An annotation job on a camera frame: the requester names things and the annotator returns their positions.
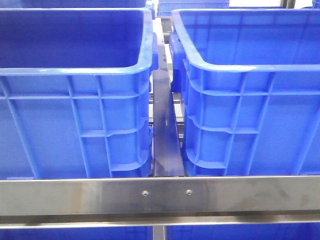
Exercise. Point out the left rail screw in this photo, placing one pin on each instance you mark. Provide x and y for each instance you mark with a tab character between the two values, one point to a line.
144	192

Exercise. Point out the steel centre divider bar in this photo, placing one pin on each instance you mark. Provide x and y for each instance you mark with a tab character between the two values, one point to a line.
166	145

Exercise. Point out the blue crate back right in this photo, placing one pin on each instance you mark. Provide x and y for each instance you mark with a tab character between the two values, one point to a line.
165	7

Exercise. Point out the blue crate back left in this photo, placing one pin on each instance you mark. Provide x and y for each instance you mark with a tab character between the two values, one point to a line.
147	4

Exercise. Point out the blue crate lower right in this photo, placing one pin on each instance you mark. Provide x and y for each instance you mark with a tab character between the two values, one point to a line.
275	231

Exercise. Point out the dark vertical post background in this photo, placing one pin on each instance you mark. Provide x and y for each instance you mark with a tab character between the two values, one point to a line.
288	4

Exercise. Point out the steel lower centre post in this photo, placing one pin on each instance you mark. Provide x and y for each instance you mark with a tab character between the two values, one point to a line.
159	232

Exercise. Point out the blue crate lower left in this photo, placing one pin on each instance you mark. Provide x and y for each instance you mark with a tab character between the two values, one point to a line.
94	233

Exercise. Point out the large blue crate left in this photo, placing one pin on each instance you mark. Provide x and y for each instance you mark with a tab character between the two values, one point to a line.
74	92

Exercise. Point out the right rail screw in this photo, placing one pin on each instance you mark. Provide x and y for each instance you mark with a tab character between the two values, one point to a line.
189	192

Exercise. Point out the large blue crate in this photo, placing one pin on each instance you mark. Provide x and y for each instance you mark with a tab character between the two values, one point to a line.
250	84
74	92

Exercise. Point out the steel front rail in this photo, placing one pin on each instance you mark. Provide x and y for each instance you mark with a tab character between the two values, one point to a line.
118	202

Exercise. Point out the large blue crate right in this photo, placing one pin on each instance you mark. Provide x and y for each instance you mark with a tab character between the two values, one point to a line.
250	84

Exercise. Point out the rail screw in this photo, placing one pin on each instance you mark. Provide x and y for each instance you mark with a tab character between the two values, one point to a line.
189	192
144	192

